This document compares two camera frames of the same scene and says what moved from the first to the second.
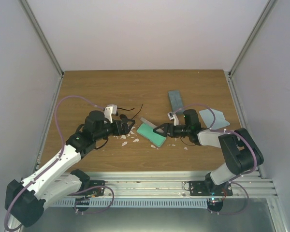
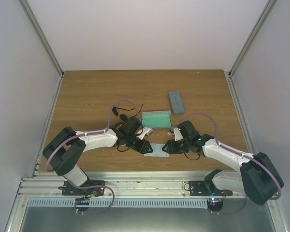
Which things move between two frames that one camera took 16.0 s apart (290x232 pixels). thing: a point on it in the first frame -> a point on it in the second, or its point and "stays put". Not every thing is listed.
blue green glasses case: (176, 101) stays put
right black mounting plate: (205, 188) stays put
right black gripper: (166, 126) -> (171, 149)
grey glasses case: (146, 129) -> (156, 119)
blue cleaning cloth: (220, 121) -> (157, 151)
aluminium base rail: (175, 184) stays put
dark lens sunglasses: (124, 119) stays put
